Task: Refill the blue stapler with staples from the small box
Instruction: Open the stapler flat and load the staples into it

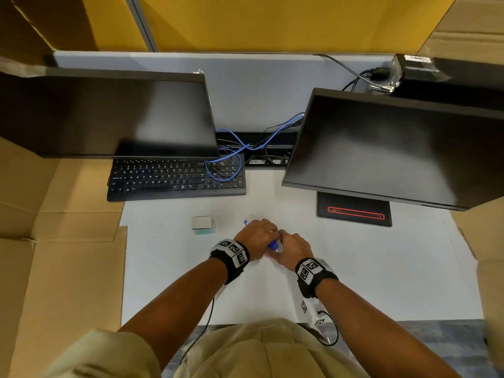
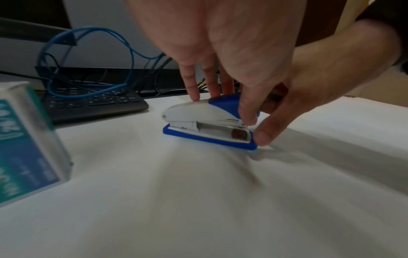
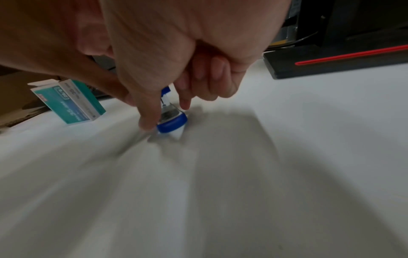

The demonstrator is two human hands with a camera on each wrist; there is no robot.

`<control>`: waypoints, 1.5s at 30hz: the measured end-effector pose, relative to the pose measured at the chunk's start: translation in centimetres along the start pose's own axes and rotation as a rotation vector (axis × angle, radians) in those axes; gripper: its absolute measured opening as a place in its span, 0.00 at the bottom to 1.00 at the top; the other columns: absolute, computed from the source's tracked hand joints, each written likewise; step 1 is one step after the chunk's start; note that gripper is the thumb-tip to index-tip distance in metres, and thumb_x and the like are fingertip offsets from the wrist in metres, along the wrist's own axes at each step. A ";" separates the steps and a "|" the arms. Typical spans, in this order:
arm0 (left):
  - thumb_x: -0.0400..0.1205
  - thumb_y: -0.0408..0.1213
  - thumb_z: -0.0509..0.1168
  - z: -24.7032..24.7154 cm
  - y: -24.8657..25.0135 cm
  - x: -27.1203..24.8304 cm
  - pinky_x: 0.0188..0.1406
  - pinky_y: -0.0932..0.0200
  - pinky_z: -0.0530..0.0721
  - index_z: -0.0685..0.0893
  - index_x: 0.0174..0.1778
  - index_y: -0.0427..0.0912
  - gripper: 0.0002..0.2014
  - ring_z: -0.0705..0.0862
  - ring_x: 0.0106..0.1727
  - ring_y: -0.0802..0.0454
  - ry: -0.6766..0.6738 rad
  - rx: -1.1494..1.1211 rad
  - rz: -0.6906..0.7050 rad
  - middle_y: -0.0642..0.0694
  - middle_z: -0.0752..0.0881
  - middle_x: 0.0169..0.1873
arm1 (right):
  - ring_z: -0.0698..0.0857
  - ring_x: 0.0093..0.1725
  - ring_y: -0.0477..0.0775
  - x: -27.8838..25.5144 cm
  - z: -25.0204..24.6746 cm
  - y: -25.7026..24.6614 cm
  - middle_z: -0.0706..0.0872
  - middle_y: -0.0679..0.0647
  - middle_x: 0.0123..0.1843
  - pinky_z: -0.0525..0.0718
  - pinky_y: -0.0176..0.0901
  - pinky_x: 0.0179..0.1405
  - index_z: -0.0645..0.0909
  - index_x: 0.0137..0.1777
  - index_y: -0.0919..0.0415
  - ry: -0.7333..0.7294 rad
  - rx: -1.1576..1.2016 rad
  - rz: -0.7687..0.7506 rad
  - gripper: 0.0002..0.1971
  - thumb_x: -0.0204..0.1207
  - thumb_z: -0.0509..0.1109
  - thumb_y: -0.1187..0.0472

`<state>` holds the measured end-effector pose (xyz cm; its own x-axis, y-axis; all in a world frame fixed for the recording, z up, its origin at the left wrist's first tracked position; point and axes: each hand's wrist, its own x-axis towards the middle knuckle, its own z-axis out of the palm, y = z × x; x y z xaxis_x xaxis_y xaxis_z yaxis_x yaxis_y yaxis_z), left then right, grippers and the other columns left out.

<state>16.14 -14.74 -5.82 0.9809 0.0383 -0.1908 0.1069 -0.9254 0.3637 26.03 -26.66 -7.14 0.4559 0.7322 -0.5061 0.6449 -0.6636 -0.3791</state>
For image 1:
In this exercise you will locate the person's left forearm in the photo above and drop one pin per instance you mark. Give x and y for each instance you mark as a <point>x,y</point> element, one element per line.
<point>177,307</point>

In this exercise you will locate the large cardboard box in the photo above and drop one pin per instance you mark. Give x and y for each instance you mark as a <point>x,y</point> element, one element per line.
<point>59,271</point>

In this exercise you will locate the small staple box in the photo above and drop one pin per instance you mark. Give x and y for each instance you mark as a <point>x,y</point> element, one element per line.
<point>202,224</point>

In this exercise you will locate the grey desk divider panel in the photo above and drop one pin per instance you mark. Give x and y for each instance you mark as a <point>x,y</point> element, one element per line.
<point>256,94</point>

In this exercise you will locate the black monitor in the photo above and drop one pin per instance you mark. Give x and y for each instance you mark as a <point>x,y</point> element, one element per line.
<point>118,114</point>
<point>393,153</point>

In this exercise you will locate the white table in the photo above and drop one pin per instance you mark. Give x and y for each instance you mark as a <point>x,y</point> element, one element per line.
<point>393,271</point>

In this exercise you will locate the grey partition post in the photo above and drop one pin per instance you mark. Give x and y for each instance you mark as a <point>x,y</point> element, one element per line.
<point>141,23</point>

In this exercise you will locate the black right wristband with markers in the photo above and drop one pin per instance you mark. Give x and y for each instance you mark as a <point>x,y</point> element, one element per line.
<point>315,279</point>

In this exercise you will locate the blue stapler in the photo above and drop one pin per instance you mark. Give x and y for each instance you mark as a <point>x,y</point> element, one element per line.
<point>273,244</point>

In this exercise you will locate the person's right forearm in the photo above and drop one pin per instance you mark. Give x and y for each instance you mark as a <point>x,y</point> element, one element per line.
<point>366,330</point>

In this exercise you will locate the black keyboard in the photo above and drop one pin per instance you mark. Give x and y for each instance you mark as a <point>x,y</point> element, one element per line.
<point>157,181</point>

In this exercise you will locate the black mini computer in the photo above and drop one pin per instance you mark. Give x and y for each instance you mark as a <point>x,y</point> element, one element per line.
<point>417,68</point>

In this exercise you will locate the black left wristband with markers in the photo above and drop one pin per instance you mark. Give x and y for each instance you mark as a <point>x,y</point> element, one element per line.
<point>232,263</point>

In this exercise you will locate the black wristband with markers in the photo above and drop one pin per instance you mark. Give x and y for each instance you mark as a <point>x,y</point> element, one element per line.
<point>315,279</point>
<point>232,263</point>

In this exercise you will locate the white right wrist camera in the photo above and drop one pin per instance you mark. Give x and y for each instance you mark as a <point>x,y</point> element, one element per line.
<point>311,311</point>

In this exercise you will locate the black monitor base red stripe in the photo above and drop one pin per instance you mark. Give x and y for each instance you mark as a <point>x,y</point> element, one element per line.
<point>354,202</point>

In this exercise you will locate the cardboard sheet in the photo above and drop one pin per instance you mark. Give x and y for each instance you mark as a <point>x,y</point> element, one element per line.
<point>492,271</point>

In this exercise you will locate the beige clothing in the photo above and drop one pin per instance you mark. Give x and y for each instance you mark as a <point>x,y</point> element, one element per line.
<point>256,350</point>

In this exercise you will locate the person's left hand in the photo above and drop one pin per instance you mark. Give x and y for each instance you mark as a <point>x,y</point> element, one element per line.
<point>258,236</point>

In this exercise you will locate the person's right hand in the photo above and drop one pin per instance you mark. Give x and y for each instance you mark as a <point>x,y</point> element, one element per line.
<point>295,251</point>

